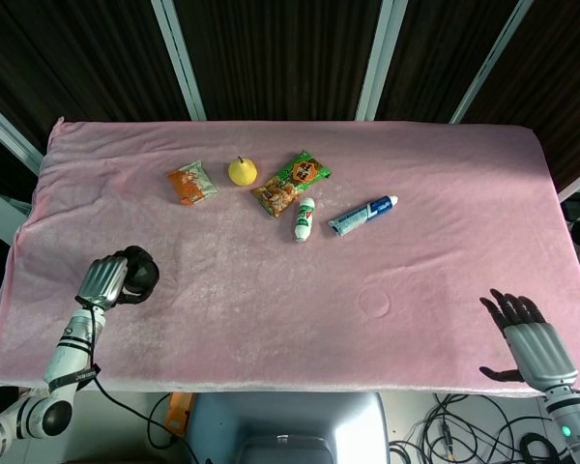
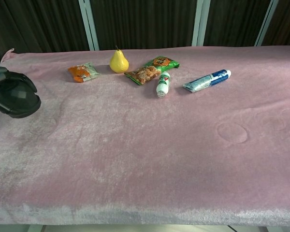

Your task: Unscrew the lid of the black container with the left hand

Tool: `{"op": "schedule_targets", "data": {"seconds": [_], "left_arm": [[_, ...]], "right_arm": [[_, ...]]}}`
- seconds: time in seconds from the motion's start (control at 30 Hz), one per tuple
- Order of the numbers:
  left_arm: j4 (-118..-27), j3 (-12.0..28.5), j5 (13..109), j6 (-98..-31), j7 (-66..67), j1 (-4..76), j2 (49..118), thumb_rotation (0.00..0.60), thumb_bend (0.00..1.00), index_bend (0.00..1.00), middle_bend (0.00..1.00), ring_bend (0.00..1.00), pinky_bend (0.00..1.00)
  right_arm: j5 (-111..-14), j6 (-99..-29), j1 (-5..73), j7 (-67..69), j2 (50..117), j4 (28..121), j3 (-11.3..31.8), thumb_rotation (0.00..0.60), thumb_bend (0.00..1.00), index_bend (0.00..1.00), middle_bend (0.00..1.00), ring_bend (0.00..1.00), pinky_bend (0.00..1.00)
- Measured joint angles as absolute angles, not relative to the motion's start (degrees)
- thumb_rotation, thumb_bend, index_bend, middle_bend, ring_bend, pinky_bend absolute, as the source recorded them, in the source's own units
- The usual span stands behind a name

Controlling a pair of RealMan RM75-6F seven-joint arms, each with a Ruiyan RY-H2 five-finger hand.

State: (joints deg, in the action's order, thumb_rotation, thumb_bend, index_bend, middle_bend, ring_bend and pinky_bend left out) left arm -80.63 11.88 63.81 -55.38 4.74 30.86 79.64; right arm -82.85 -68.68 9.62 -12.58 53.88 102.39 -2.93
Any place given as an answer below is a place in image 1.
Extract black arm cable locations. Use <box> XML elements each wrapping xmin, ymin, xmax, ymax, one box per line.
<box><xmin>86</xmin><ymin>304</ymin><xmax>197</xmax><ymax>464</ymax></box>

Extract blue white toothpaste tube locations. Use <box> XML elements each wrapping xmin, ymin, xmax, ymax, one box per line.
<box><xmin>328</xmin><ymin>194</ymin><xmax>400</xmax><ymax>240</ymax></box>

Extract green snack packet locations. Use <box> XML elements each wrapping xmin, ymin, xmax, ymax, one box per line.
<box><xmin>250</xmin><ymin>149</ymin><xmax>334</xmax><ymax>220</ymax></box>

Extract dark brown curtain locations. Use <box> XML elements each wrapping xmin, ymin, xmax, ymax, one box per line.
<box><xmin>0</xmin><ymin>0</ymin><xmax>580</xmax><ymax>204</ymax></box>

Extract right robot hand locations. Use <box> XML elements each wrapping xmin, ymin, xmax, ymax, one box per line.
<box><xmin>478</xmin><ymin>287</ymin><xmax>580</xmax><ymax>391</ymax></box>

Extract orange plastic object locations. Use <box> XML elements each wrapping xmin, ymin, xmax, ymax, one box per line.
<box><xmin>164</xmin><ymin>391</ymin><xmax>195</xmax><ymax>435</ymax></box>

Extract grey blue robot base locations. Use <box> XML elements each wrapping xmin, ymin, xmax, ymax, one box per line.
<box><xmin>185</xmin><ymin>391</ymin><xmax>393</xmax><ymax>464</ymax></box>

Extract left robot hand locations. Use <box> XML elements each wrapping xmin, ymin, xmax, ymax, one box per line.
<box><xmin>74</xmin><ymin>246</ymin><xmax>150</xmax><ymax>311</ymax></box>

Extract small white green bottle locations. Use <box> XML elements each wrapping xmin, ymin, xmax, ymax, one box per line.
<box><xmin>294</xmin><ymin>196</ymin><xmax>318</xmax><ymax>244</ymax></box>

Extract yellow pear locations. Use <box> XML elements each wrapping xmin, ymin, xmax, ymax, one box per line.
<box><xmin>227</xmin><ymin>155</ymin><xmax>259</xmax><ymax>187</ymax></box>

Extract tangled black floor cables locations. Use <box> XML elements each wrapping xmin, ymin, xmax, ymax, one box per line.
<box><xmin>388</xmin><ymin>392</ymin><xmax>565</xmax><ymax>464</ymax></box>

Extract pink plush blanket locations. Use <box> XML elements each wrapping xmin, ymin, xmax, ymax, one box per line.
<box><xmin>0</xmin><ymin>117</ymin><xmax>580</xmax><ymax>398</ymax></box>

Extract black round bowl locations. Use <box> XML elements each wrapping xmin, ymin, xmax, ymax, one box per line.
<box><xmin>124</xmin><ymin>245</ymin><xmax>162</xmax><ymax>297</ymax></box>

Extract orange snack packet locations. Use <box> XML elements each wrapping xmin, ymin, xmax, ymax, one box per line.
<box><xmin>166</xmin><ymin>159</ymin><xmax>220</xmax><ymax>208</ymax></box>

